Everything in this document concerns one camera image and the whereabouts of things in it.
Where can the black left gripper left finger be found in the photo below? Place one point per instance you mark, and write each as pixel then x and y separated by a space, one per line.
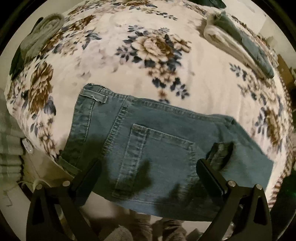
pixel 48 203

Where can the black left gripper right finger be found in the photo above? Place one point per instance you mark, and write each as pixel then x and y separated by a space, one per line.
pixel 245 207

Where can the blue denim jeans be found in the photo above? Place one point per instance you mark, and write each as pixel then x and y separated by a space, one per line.
pixel 149 151

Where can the green striped curtain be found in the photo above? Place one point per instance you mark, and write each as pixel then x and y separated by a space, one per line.
pixel 11 146

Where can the folded blue jeans on stack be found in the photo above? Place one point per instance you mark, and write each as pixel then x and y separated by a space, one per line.
pixel 256 53

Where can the folded white cloth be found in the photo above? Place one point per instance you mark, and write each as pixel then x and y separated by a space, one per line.
pixel 222 40

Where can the floral fleece blanket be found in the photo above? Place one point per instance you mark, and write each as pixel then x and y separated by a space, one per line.
pixel 156 50

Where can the folded grey-green garment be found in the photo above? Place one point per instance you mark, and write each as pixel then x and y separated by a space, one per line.
pixel 42 32

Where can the dark green folded garment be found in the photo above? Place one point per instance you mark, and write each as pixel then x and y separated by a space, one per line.
pixel 213 3

